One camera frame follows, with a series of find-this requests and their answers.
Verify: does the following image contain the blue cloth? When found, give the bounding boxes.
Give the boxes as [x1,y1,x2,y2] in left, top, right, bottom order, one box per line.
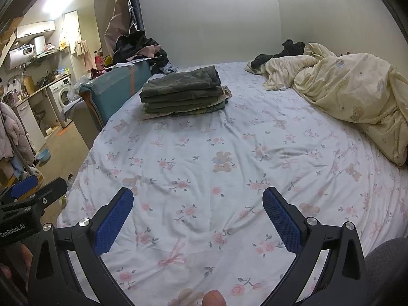
[11,159,29,179]

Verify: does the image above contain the pink puffer jacket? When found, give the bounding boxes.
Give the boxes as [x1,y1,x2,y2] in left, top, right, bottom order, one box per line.
[0,101,34,166]

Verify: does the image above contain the white wall cabinet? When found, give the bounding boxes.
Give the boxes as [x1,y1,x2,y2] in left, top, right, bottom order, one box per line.
[16,21,56,39]

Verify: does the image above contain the white wall board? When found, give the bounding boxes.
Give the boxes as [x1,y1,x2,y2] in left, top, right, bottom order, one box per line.
[64,10,80,55]

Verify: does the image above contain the person's right hand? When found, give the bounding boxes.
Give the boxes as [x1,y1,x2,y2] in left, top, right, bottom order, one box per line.
[203,289,225,306]

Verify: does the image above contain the folded beige patterned garment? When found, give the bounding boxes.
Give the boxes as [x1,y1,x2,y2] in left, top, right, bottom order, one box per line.
[140,85,233,120]

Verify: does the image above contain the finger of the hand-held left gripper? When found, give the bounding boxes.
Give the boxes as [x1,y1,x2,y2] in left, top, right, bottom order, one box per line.
[0,178,68,211]
[0,175,39,205]

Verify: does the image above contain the white washing machine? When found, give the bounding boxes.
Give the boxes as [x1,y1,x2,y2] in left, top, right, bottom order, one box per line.
[47,76,74,125]

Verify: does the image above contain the teal upholstered bed end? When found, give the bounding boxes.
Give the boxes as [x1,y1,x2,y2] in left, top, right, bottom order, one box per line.
[79,60,152,126]

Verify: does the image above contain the white water heater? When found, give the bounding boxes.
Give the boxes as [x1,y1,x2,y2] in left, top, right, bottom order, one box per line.
[4,36,45,72]

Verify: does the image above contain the person's left hand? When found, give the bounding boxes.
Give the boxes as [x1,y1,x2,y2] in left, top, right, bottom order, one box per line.
[0,244,33,282]

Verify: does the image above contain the pink hanging towel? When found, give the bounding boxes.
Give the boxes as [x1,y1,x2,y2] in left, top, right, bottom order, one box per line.
[75,40,93,69]

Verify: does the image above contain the yellow bear-print duvet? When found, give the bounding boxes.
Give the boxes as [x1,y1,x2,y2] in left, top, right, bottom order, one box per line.
[245,42,408,166]

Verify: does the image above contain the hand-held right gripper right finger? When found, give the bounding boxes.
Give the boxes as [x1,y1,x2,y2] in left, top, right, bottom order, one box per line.
[262,186,367,306]

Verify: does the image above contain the pile of dark clothes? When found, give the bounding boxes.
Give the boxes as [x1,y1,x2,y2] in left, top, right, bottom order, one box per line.
[113,30,179,75]

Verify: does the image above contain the black clothes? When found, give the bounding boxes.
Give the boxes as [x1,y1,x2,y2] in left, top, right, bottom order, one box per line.
[250,39,307,71]

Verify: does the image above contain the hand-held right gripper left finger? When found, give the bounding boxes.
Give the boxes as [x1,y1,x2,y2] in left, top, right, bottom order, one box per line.
[27,187,134,306]

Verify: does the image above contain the camouflage pants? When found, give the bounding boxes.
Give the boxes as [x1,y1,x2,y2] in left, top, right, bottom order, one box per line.
[140,65,221,103]

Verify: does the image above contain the kitchen counter cabinet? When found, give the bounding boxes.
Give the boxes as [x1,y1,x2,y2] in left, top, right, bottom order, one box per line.
[6,73,72,149]

